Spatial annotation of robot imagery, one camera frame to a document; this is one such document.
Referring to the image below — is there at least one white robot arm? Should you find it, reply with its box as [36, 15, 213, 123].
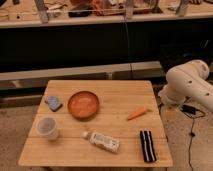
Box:
[158, 60, 213, 112]

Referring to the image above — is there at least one orange ceramic bowl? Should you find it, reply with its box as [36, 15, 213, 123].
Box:
[67, 91, 99, 119]

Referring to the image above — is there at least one wooden table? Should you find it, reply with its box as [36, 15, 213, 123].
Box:
[19, 80, 173, 168]

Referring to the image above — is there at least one orange carrot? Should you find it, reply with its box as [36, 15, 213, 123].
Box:
[127, 107, 147, 120]

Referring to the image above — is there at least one blue sponge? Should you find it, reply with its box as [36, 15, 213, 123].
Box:
[45, 96, 63, 112]

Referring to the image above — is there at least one white plastic bottle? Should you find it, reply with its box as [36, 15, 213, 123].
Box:
[82, 131, 120, 153]

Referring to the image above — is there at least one cluttered background shelf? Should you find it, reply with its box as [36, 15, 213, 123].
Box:
[0, 0, 213, 29]

